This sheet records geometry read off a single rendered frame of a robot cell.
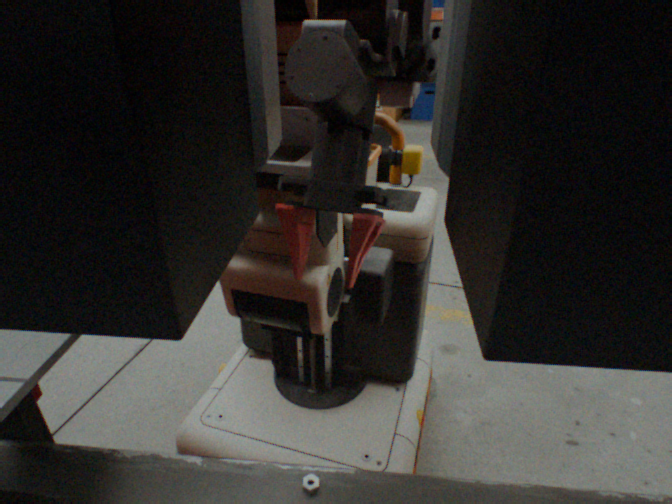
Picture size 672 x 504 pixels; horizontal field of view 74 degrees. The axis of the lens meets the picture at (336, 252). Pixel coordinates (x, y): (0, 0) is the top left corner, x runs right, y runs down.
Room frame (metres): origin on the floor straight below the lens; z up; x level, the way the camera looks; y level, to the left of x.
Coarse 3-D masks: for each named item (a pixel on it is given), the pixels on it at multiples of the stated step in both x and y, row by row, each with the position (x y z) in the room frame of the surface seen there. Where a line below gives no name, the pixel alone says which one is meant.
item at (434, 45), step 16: (432, 32) 0.71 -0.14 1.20; (416, 48) 0.67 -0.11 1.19; (432, 48) 0.70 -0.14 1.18; (400, 64) 0.67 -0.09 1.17; (416, 64) 0.68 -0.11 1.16; (432, 64) 0.70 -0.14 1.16; (384, 80) 0.70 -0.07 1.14; (400, 80) 0.69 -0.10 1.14; (416, 80) 0.69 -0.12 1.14; (432, 80) 0.68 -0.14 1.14
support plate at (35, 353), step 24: (0, 336) 0.28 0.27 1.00; (24, 336) 0.28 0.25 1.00; (48, 336) 0.28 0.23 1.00; (72, 336) 0.29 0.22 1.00; (0, 360) 0.25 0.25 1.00; (24, 360) 0.25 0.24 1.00; (48, 360) 0.26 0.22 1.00; (0, 384) 0.23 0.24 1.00; (24, 384) 0.23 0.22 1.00; (0, 408) 0.21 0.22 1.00
